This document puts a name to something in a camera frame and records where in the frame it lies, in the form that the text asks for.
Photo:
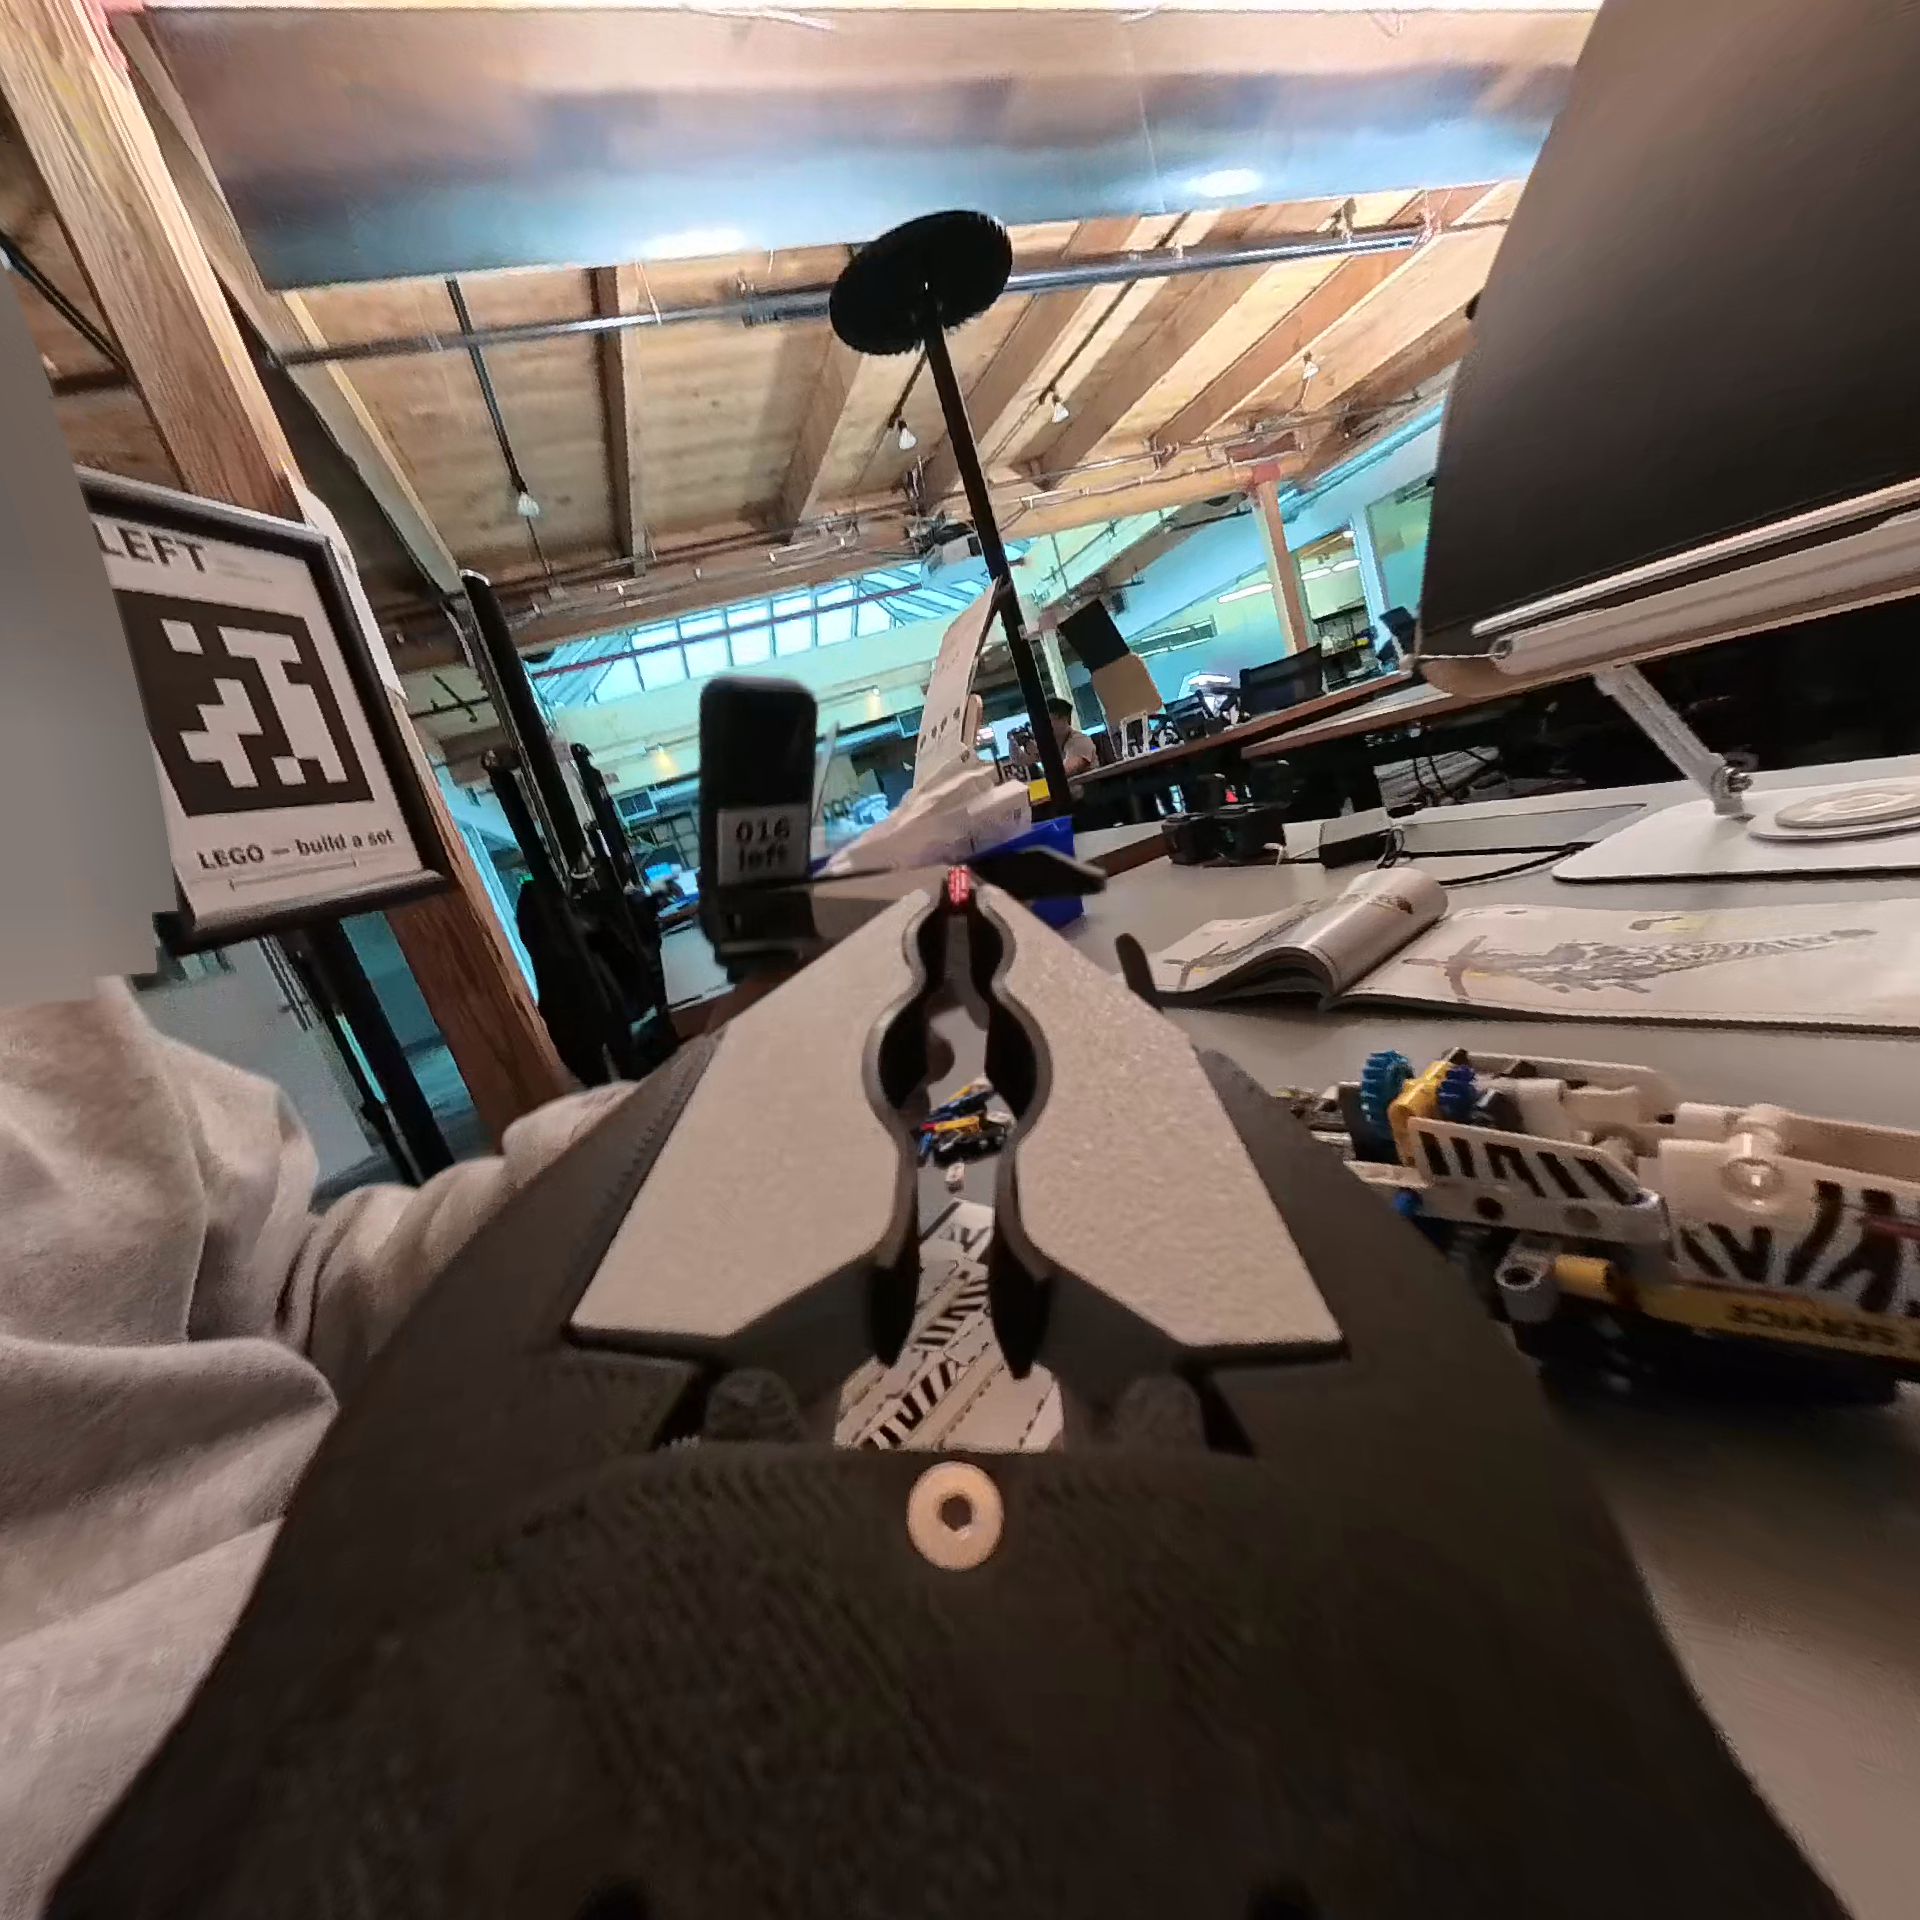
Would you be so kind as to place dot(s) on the lego airplane model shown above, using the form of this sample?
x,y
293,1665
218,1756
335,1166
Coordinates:
x,y
1724,1156

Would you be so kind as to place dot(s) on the black tripod stand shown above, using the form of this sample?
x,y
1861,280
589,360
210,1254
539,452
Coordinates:
x,y
509,705

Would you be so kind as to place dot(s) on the blue plastic bin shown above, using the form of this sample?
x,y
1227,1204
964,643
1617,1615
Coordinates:
x,y
1072,909

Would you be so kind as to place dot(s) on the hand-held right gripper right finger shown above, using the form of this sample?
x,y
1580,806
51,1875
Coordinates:
x,y
1171,1201

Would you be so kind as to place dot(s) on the pile of loose lego pieces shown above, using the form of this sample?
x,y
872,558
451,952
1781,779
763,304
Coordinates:
x,y
960,1128

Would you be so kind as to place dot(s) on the framed tag sign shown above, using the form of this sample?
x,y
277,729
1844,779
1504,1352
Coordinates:
x,y
240,705

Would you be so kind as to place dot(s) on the lego instruction booklet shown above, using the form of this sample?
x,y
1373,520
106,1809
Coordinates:
x,y
1576,960

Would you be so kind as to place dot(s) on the silver screen stand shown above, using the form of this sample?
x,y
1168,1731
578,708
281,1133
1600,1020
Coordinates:
x,y
1680,848

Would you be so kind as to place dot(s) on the black power adapter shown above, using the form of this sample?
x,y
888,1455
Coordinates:
x,y
1359,839

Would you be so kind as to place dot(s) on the wooden post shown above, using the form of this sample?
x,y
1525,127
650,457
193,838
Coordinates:
x,y
135,254

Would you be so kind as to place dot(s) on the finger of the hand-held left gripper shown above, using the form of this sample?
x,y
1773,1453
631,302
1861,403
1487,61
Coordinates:
x,y
1049,875

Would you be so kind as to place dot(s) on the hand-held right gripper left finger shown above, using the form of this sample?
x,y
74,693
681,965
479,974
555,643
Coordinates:
x,y
733,1201

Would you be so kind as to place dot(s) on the black pole with round disc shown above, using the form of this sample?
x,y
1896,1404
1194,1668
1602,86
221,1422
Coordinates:
x,y
921,284

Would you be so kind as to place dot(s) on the person's left forearm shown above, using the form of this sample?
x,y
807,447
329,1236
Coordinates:
x,y
148,1276

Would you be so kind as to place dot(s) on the white folded papers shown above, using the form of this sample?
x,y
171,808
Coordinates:
x,y
960,811

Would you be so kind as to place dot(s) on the zebra sticker sheet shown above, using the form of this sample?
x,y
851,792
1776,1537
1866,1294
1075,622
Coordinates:
x,y
945,1381

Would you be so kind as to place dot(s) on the black screen with beige rim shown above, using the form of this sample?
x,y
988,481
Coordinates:
x,y
1724,301

